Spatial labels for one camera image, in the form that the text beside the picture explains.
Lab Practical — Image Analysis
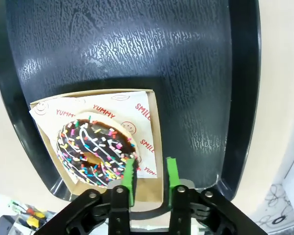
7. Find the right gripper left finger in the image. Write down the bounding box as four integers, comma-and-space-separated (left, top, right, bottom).
34, 157, 138, 235

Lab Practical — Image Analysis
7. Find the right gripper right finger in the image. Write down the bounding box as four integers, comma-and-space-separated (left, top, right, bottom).
166, 156, 269, 235

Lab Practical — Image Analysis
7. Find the chocolate donut with white stripes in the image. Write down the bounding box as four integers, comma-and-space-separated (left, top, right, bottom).
56, 111, 143, 188

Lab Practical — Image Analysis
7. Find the brown cardboard box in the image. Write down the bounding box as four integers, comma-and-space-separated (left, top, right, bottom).
29, 89, 165, 204

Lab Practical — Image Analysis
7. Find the white printed paper liner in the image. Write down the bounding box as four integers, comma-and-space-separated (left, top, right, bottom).
28, 91, 158, 185

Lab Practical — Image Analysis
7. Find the large black textured tray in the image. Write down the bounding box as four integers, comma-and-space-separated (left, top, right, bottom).
0, 0, 262, 217

